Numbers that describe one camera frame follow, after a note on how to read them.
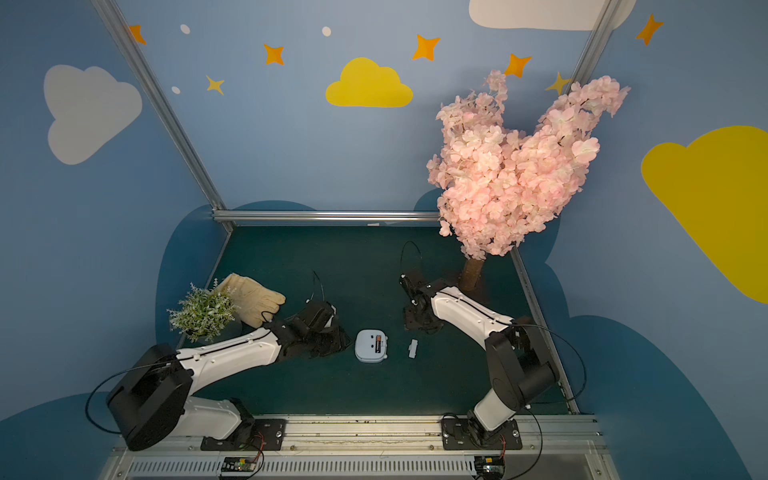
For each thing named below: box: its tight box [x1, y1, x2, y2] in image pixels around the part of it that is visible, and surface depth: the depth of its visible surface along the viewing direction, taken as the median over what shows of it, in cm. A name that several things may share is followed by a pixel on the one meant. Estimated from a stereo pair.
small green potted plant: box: [166, 278, 243, 343], surface depth 80 cm
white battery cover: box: [408, 339, 419, 359], surface depth 92 cm
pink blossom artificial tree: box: [426, 70, 631, 260], surface depth 59 cm
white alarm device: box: [354, 329, 388, 363], surface depth 88 cm
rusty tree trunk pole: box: [461, 258, 484, 291], surface depth 97 cm
